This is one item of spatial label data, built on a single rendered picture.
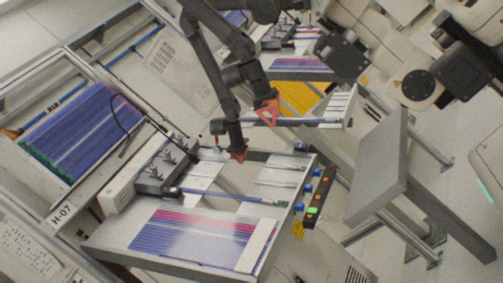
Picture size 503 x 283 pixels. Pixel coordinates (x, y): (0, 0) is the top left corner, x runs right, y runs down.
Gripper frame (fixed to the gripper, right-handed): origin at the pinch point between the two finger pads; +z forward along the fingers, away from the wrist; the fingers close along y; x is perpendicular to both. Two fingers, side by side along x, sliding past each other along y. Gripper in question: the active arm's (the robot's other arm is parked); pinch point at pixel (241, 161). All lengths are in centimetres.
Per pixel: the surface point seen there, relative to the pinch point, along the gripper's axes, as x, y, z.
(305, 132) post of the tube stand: 19.4, -29.7, 2.4
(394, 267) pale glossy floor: 62, -21, 71
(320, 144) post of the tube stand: 26.1, -29.8, 8.3
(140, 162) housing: -38.8, 17.3, -6.8
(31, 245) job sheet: -67, 61, 7
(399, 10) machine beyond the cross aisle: 0, -440, 94
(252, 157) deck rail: 1.5, -8.0, 3.4
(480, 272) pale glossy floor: 97, 5, 35
